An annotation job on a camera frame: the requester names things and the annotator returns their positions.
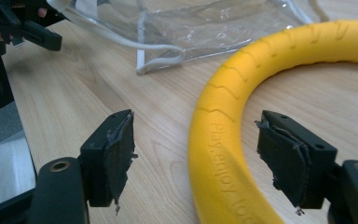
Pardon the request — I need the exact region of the clear plastic bag white trim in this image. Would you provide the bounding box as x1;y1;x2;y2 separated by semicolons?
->
47;0;330;76

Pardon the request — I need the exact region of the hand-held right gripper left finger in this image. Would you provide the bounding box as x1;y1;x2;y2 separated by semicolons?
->
79;108;139;216

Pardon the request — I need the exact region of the yellow foam ring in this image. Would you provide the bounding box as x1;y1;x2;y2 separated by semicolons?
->
187;18;358;224

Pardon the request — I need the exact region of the white sheet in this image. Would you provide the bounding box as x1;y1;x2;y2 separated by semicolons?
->
0;136;37;213

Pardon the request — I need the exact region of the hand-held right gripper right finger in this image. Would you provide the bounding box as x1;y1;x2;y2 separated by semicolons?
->
255;109;338;217

